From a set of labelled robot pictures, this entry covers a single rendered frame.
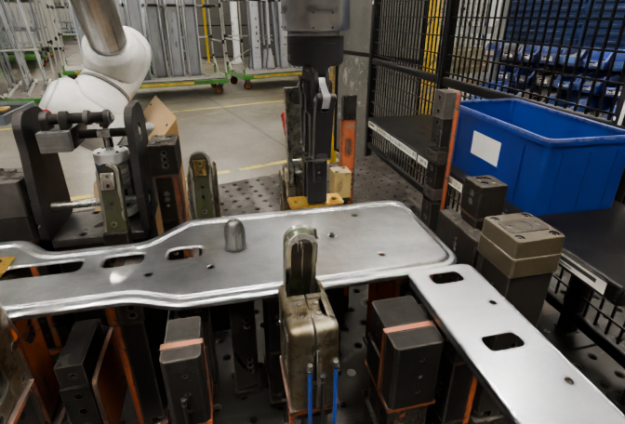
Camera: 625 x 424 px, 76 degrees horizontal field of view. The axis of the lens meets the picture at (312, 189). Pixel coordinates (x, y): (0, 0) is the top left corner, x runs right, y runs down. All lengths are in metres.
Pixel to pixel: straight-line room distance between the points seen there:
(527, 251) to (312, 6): 0.42
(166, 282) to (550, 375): 0.46
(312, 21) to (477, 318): 0.41
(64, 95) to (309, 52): 0.91
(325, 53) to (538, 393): 0.43
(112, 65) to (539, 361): 1.21
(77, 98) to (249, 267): 0.86
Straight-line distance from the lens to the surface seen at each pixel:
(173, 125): 1.19
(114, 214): 0.76
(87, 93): 1.32
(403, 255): 0.62
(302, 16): 0.52
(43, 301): 0.62
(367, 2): 3.28
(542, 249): 0.62
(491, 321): 0.54
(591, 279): 0.65
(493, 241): 0.63
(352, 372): 0.85
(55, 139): 0.77
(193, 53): 7.95
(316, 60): 0.52
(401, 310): 0.55
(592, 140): 0.75
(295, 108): 0.73
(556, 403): 0.48
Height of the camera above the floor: 1.33
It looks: 24 degrees down
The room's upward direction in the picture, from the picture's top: straight up
